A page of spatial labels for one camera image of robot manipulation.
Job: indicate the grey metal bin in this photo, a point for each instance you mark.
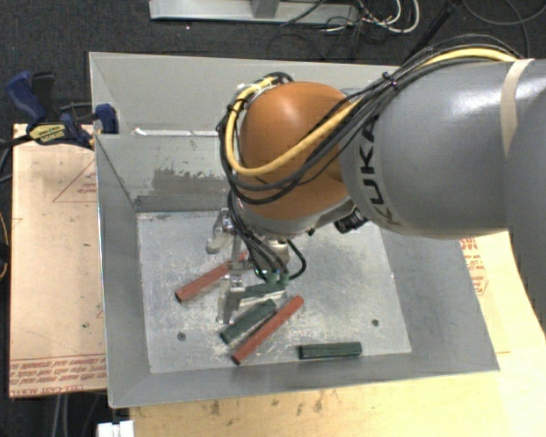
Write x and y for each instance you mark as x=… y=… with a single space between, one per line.
x=346 y=280

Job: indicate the dark green flat block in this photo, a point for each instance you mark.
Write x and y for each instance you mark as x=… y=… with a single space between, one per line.
x=248 y=321
x=330 y=350

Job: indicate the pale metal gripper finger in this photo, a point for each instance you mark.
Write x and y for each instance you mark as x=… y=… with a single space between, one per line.
x=219 y=239
x=229 y=296

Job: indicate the red-brown flat block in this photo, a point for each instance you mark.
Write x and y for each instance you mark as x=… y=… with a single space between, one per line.
x=200 y=284
x=266 y=330

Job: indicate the black cylinder on white bracket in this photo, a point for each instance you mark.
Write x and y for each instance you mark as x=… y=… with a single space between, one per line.
x=349 y=221

